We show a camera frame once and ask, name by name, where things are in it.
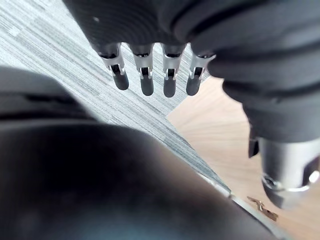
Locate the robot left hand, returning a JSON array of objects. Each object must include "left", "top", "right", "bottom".
[{"left": 61, "top": 0, "right": 320, "bottom": 210}]

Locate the small brass door latch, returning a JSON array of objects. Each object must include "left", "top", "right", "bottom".
[{"left": 247, "top": 196, "right": 279, "bottom": 222}]

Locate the robot dark leg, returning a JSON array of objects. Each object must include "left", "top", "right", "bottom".
[{"left": 0, "top": 65, "right": 277, "bottom": 240}]

